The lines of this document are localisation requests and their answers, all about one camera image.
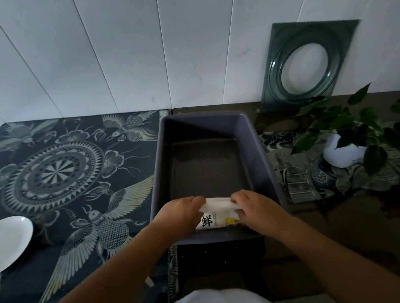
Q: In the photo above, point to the person's right hand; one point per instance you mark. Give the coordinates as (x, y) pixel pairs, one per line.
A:
(260, 212)

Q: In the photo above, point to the person's left hand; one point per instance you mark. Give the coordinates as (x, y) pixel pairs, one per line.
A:
(177, 217)

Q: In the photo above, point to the person's right fingers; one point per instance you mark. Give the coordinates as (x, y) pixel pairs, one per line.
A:
(240, 203)

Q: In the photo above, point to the person's left fingers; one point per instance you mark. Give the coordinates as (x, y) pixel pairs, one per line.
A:
(194, 205)

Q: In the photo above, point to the white printed packet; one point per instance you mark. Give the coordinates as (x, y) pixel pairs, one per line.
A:
(216, 214)

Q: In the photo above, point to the person's right forearm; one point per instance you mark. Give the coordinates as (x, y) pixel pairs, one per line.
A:
(347, 269)

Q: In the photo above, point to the person's left forearm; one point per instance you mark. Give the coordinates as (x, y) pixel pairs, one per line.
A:
(106, 283)

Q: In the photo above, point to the grey rectangular plastic bin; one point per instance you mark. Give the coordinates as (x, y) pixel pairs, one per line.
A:
(209, 166)

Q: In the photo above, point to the dark floral patterned cloth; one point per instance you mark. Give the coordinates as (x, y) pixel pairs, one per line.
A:
(326, 174)

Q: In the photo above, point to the white plant pot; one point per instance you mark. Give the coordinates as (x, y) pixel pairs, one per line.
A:
(342, 154)

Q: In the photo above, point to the dark bird patterned tablecloth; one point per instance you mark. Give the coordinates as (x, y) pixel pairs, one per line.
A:
(72, 201)

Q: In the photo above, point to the green leafy potted plant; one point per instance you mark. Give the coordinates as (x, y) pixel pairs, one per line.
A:
(364, 126)

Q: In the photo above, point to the green glass square dish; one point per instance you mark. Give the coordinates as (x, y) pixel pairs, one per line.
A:
(305, 65)

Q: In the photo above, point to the white oval plate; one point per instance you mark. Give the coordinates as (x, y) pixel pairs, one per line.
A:
(5, 244)

